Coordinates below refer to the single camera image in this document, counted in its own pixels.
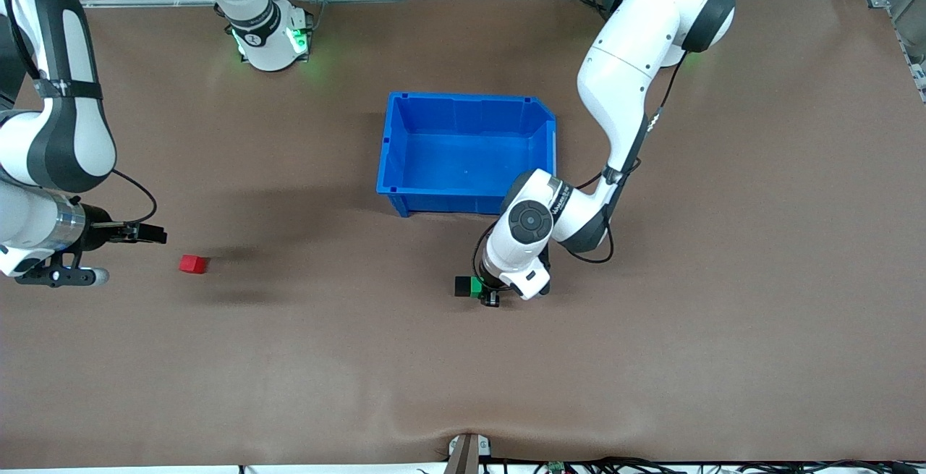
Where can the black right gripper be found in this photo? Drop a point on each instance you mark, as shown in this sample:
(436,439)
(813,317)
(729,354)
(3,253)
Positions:
(96,228)

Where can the fabric table cover mat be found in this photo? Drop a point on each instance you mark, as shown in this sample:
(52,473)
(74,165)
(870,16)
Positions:
(289,358)

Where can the black cube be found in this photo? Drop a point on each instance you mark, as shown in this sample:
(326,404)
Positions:
(462,286)

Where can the blue plastic storage bin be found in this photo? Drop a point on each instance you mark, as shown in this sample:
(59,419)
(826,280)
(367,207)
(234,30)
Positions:
(463,163)

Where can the metal table edge clamp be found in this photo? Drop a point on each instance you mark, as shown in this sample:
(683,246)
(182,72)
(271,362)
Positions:
(469,452)

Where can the green cube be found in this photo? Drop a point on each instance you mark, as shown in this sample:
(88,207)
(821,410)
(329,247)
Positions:
(476,286)

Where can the red cube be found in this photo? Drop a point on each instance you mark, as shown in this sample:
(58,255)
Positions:
(192,264)

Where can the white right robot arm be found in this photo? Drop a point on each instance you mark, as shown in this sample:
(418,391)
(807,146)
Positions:
(268,47)

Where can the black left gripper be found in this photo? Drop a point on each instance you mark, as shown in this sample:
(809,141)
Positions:
(489,288)

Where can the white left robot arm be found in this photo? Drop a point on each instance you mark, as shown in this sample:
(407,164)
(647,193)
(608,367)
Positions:
(629,61)

